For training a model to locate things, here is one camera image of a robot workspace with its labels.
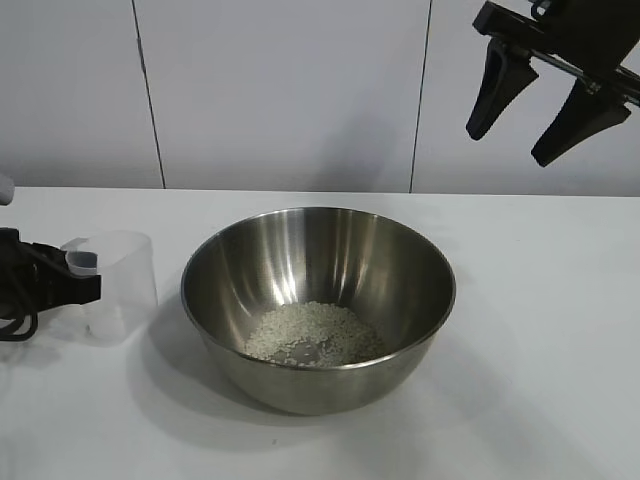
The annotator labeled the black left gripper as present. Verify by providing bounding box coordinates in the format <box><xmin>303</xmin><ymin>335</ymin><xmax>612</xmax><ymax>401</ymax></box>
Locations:
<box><xmin>0</xmin><ymin>227</ymin><xmax>104</xmax><ymax>324</ymax></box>

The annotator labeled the translucent plastic measuring cup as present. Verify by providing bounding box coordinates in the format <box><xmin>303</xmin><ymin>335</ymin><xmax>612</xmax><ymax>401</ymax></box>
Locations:
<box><xmin>59</xmin><ymin>229</ymin><xmax>159</xmax><ymax>347</ymax></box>

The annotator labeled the stainless steel mixing bowl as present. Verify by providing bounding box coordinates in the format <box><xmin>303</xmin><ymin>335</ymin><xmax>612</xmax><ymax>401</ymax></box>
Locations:
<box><xmin>180</xmin><ymin>206</ymin><xmax>457</xmax><ymax>416</ymax></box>

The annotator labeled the white uncooked rice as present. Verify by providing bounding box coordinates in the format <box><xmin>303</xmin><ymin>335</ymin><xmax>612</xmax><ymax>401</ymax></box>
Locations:
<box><xmin>243</xmin><ymin>301</ymin><xmax>386</xmax><ymax>366</ymax></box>

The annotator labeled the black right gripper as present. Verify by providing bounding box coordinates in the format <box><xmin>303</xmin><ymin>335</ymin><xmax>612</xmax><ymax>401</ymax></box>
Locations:
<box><xmin>464</xmin><ymin>0</ymin><xmax>640</xmax><ymax>167</ymax></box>

